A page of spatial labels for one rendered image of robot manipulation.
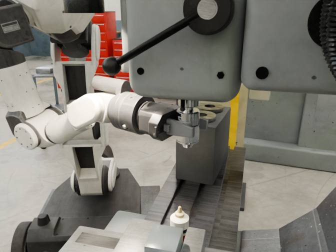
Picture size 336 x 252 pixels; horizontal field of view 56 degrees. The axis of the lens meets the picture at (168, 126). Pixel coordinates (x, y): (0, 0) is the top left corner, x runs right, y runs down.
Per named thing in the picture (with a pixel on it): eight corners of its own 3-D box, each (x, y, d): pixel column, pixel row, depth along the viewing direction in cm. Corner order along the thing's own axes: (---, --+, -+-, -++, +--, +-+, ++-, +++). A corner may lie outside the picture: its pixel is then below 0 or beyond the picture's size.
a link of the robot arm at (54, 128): (75, 139, 78) (35, 158, 89) (100, 122, 86) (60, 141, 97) (51, 103, 76) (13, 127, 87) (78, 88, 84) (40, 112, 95)
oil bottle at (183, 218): (167, 253, 68) (167, 210, 64) (172, 241, 72) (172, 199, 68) (186, 257, 67) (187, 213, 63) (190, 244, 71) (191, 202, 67)
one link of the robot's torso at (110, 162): (79, 177, 169) (77, 155, 164) (117, 176, 170) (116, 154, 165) (71, 198, 149) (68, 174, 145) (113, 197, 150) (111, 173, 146)
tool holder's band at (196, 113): (192, 119, 59) (192, 114, 59) (171, 115, 62) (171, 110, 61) (204, 113, 63) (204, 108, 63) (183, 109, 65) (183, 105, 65)
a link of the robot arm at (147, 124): (156, 108, 58) (109, 98, 65) (156, 155, 62) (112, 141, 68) (191, 94, 68) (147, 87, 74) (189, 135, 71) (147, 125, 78)
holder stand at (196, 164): (174, 178, 98) (175, 118, 91) (195, 151, 118) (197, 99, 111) (212, 186, 94) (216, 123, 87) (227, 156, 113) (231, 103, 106)
